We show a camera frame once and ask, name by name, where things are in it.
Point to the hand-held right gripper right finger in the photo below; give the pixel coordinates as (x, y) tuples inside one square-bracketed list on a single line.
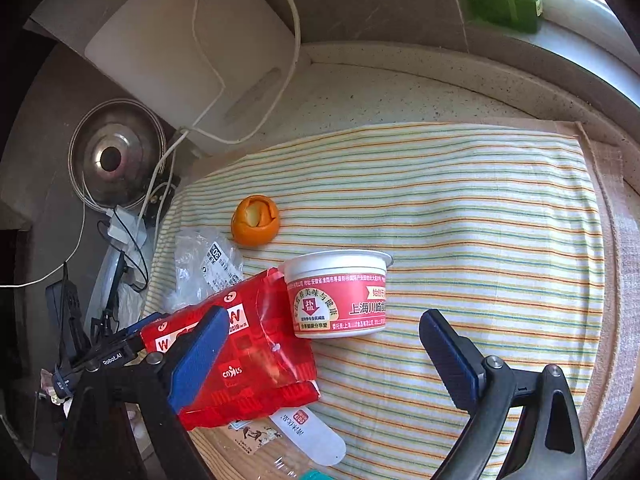
[(447, 355)]

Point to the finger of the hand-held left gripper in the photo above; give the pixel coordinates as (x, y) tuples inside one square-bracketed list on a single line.
[(114, 356)]

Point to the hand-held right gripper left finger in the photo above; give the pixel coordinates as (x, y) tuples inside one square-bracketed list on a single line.
[(196, 360)]

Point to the red snack bag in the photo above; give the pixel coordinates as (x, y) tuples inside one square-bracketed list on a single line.
[(250, 350)]

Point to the clear plastic bag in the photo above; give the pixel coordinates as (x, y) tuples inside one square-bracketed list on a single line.
[(195, 270)]

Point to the clear printed plastic packet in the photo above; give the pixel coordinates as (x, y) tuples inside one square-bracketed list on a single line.
[(310, 435)]

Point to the white cup with red label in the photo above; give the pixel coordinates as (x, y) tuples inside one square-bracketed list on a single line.
[(330, 270)]

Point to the white power strip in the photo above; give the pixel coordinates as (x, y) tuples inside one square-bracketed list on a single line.
[(120, 225)]

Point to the striped cloth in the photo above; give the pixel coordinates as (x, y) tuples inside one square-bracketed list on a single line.
[(450, 210)]

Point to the glass pot lid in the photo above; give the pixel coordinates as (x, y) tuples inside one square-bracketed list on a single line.
[(130, 130)]

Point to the beige cloth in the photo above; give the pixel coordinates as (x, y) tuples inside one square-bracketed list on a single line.
[(607, 170)]

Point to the white cutting board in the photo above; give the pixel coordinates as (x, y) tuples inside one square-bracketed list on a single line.
[(200, 60)]

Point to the white window sill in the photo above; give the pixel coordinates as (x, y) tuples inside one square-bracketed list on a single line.
[(575, 40)]

